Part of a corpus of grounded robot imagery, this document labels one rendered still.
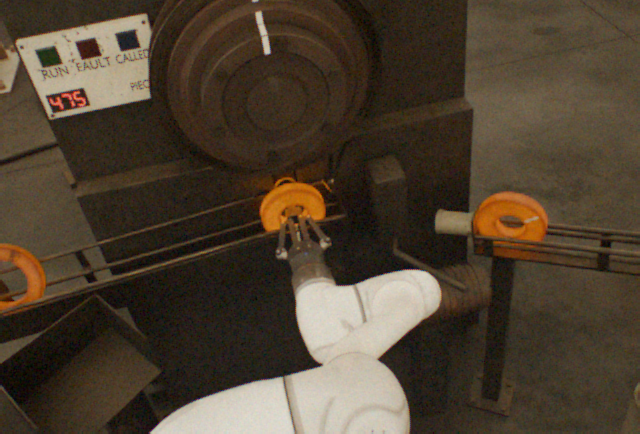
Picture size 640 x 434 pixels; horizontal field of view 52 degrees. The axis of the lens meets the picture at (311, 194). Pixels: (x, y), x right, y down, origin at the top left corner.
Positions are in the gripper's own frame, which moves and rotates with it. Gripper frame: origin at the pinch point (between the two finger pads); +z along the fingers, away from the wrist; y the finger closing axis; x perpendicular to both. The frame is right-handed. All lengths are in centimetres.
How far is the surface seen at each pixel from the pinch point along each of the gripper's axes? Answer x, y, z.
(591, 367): -73, 79, -23
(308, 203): 2.0, 3.9, -1.2
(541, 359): -74, 66, -16
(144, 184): 11.3, -32.1, 7.8
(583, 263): -8, 60, -29
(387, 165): 5.2, 24.3, 2.0
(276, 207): 3.0, -3.7, -1.1
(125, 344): -12.1, -44.2, -17.8
